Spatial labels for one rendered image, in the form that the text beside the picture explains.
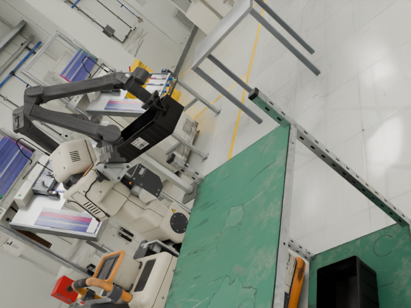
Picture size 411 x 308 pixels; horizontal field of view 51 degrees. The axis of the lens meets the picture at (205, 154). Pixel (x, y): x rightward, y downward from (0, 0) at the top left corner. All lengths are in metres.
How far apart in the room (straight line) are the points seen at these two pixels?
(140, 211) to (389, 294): 1.12
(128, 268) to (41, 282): 3.31
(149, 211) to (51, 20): 4.79
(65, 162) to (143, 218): 0.44
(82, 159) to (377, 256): 1.26
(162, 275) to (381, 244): 0.86
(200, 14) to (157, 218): 5.81
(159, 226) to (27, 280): 3.26
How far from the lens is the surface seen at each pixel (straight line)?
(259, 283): 1.00
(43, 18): 6.57
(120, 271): 1.94
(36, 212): 3.61
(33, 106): 1.97
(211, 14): 7.52
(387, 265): 1.62
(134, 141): 2.19
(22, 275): 5.16
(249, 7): 3.40
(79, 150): 1.98
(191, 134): 4.87
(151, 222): 2.04
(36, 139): 2.17
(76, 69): 4.68
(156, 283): 1.83
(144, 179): 2.04
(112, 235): 3.75
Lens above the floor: 1.53
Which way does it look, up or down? 20 degrees down
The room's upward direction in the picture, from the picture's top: 54 degrees counter-clockwise
